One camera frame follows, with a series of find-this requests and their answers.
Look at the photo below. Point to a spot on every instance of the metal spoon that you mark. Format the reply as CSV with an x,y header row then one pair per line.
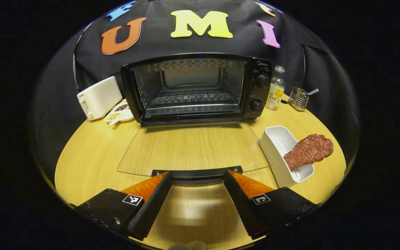
x,y
313,91

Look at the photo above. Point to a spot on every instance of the white divided dish of grains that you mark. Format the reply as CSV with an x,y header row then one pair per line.
x,y
120,116

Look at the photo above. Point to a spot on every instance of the clear bottle with yellow label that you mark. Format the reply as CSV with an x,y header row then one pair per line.
x,y
275,93

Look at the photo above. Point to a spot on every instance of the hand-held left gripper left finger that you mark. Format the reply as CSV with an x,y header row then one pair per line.
x,y
153,208

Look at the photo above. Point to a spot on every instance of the white toaster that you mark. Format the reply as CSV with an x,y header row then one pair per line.
x,y
99,97

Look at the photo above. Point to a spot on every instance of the black electric oven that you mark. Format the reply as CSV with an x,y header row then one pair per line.
x,y
260,93

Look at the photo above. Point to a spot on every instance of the brown meat piece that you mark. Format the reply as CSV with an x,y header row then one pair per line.
x,y
307,151

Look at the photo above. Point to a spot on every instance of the white rectangular tray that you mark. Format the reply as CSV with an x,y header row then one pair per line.
x,y
276,139

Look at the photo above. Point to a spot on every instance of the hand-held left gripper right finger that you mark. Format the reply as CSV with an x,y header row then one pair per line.
x,y
243,208

